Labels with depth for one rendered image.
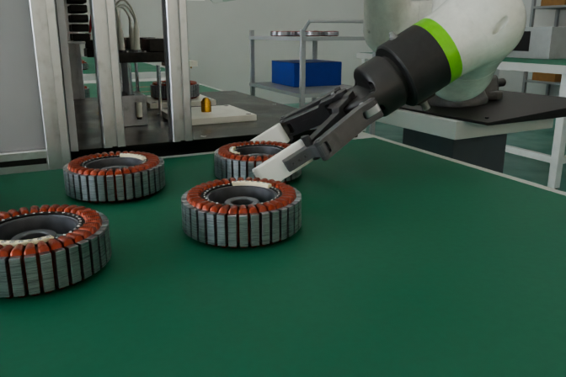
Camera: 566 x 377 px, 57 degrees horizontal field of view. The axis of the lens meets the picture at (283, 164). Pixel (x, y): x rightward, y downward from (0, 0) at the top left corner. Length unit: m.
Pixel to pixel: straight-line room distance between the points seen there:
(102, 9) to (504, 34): 0.53
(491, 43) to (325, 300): 0.45
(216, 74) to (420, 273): 6.28
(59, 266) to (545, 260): 0.38
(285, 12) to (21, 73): 6.31
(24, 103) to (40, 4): 0.13
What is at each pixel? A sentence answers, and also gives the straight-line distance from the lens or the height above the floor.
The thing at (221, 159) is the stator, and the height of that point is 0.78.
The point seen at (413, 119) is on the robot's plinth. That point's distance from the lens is 1.26.
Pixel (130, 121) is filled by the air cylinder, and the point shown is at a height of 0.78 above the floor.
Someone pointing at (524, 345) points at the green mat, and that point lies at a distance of 0.36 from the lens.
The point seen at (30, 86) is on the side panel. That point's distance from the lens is 0.77.
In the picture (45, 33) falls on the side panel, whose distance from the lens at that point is 0.76.
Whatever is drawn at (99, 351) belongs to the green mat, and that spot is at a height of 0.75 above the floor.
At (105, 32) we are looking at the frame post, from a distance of 0.78.
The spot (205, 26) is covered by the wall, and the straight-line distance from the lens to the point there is 6.59.
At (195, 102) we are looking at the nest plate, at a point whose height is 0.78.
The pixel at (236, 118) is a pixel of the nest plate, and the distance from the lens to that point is 0.97.
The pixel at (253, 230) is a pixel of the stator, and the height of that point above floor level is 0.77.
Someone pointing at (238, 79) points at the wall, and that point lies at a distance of 6.75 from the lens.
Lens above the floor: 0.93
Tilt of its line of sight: 14 degrees down
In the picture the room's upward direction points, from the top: straight up
